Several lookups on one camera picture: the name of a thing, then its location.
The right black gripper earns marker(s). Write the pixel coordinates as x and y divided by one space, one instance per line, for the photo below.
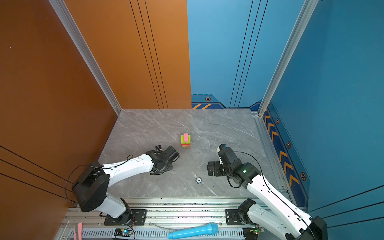
216 165

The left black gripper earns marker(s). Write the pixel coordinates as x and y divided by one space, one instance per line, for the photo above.
171 167

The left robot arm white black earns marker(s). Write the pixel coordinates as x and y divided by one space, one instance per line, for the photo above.
91 187

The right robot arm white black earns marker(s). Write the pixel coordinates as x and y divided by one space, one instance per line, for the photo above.
284 219

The blue poker chip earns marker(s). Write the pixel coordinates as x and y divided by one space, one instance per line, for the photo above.
198 179

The cyan toy microphone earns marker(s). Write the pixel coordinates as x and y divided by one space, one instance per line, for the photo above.
209 229

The small circuit board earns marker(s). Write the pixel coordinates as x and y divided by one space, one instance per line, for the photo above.
124 233

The pink stick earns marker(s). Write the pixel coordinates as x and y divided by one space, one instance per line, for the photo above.
78 231

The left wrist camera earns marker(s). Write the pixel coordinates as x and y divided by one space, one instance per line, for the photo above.
158 147

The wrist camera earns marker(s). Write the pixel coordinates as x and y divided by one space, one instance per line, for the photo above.
158 147
221 147

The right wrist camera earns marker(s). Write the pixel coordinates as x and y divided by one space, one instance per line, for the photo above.
221 147

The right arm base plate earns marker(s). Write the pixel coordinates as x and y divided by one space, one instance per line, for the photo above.
236 217

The aluminium rail frame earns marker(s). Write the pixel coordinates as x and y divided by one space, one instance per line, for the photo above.
164 216

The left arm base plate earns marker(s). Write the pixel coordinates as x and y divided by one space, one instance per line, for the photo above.
136 217

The right corner aluminium post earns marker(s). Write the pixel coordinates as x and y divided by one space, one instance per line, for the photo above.
301 23

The corner aluminium post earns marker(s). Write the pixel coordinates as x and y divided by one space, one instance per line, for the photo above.
301 23
76 36

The left corner aluminium post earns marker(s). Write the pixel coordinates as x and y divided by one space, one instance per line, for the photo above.
76 36

